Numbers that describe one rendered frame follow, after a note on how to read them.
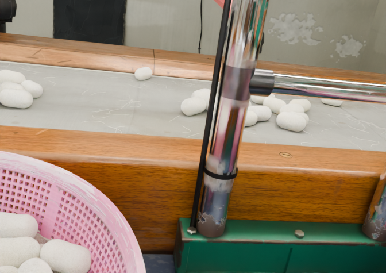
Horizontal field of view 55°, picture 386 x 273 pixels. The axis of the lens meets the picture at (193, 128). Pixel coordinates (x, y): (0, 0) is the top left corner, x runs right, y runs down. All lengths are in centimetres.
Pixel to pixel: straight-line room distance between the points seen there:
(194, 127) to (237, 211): 14
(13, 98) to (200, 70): 33
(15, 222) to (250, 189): 18
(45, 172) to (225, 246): 15
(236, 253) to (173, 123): 18
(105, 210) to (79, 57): 45
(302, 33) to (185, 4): 81
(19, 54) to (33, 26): 199
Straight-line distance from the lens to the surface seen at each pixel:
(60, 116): 44
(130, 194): 31
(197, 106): 47
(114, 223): 22
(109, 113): 45
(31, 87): 49
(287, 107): 51
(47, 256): 25
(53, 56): 66
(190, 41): 255
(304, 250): 34
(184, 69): 65
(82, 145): 32
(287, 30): 266
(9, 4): 96
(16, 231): 27
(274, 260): 34
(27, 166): 28
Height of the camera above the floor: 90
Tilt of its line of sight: 22 degrees down
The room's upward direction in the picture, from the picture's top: 8 degrees clockwise
